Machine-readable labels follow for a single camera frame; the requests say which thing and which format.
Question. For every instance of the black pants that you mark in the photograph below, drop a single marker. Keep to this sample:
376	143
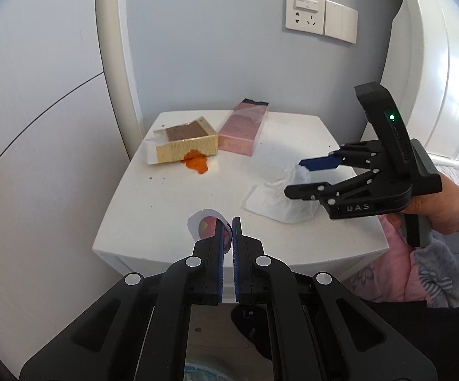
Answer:
432	333

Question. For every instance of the pink cardboard box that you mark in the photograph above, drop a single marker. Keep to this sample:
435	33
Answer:
239	131

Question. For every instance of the white light switch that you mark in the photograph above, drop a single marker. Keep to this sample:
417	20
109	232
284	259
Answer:
340	22

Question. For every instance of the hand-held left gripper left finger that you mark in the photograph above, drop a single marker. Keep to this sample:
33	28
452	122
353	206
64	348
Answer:
218	258

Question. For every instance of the orange peel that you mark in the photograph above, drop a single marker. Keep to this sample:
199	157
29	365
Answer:
195	162

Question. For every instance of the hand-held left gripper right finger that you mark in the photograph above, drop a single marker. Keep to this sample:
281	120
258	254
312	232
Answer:
236	258

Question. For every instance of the white nightstand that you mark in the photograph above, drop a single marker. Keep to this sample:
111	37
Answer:
166	206

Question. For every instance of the white wall socket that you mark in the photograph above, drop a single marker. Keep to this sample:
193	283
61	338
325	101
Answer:
305	18

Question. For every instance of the white tissue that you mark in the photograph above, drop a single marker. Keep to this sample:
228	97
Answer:
281	202

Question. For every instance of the pink blanket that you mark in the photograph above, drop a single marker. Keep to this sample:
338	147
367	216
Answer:
396	270

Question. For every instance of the person's right hand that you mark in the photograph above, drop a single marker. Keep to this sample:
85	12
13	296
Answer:
451	210

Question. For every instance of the trash can with blue bag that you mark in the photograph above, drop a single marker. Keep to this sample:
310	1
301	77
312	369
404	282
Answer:
205	371

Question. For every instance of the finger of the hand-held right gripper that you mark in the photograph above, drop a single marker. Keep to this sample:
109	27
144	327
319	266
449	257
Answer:
320	162
313	190

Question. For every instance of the white bed headboard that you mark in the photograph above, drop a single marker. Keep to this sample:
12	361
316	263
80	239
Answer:
443	67

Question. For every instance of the gold and brown box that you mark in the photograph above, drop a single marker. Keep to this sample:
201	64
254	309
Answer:
190	147

